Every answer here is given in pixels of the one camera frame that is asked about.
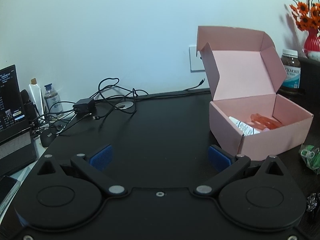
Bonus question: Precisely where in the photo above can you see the white red tube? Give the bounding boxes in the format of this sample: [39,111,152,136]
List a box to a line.
[228,116,269,136]

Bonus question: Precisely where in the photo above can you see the purple pink wand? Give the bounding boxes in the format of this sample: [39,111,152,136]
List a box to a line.
[251,113,284,129]

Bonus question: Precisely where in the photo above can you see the green items plastic bag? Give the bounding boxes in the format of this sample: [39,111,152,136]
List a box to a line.
[299,145,320,175]

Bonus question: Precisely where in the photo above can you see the black small object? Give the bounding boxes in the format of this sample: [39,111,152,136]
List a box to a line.
[306,192,320,213]

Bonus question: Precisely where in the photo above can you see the pink cardboard box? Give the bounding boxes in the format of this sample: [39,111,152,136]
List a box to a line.
[196,26,313,160]

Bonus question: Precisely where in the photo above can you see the black computer mouse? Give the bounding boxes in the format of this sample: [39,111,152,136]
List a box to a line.
[40,129,57,148]

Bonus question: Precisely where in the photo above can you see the black power adapter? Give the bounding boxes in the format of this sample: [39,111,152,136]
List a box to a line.
[73,98,95,115]

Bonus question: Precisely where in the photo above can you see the round desk grommet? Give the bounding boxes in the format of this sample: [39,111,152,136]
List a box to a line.
[115,101,134,110]

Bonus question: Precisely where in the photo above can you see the clear small bottle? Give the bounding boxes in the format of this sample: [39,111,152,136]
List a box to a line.
[44,83,63,118]

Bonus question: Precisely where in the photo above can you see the black laptop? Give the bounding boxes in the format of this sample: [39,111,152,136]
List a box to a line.
[1,65,37,176]

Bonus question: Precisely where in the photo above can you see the white squeeze tube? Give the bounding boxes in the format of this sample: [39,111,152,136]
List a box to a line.
[28,78,44,115]

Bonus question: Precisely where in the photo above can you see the black appliance box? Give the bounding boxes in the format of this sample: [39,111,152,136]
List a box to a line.
[298,57,319,113]

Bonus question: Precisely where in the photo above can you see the brown supplement bottle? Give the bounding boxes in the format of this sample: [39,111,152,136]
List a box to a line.
[280,49,301,94]

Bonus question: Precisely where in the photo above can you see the red vase orange flowers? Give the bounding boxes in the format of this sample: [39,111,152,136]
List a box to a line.
[290,0,319,57]

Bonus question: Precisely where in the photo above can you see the tangled black cables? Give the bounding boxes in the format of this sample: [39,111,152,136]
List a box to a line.
[27,77,211,140]

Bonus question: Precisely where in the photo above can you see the white wall socket strip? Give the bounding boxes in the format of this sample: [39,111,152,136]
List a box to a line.
[189,45,204,72]

